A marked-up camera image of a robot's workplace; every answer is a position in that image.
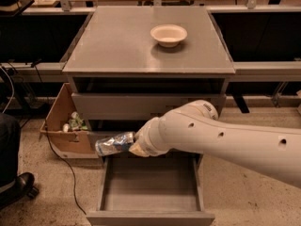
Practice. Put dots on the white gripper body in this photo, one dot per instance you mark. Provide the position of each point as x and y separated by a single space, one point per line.
145 140

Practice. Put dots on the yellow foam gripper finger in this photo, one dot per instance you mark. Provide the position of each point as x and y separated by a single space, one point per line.
139 149

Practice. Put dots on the crushed redbull can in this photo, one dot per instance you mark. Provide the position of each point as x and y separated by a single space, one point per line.
117 144

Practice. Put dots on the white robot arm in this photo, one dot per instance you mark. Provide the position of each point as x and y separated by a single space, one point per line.
195 128

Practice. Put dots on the grey middle drawer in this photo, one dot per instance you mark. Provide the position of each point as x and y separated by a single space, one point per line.
138 138

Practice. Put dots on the grey open bottom drawer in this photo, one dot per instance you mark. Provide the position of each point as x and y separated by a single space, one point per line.
153 191

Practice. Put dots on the grey top drawer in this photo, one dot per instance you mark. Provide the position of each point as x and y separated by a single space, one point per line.
141 107

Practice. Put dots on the grey drawer cabinet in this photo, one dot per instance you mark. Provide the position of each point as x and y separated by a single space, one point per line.
117 54

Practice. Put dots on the cardboard box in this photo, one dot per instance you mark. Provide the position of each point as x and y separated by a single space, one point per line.
73 144

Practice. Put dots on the crumpled trash in box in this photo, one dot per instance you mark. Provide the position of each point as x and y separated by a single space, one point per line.
75 123

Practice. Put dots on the white paper bowl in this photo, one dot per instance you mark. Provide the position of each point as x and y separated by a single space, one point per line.
168 35

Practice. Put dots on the dark trouser leg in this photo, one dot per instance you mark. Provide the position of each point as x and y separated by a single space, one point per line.
10 133

